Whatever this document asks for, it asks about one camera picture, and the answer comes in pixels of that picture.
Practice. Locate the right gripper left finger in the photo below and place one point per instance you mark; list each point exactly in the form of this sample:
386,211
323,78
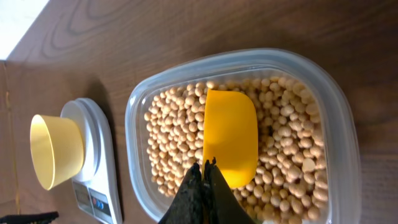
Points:
187,206

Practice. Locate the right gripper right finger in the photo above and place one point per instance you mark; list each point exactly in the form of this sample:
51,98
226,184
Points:
220,204

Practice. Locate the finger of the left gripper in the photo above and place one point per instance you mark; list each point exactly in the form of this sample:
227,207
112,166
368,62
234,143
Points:
42,218

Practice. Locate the yellow plastic bowl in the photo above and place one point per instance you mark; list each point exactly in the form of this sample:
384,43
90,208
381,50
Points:
56,148

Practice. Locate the yellow measuring scoop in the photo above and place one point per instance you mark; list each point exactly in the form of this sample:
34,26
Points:
231,135

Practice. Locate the white digital kitchen scale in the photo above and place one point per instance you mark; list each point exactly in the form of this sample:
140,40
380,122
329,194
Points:
95,185

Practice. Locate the pile of soybeans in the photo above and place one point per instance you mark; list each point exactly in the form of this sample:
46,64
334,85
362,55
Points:
290,183

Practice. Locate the clear plastic container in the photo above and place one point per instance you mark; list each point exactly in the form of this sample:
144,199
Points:
341,144

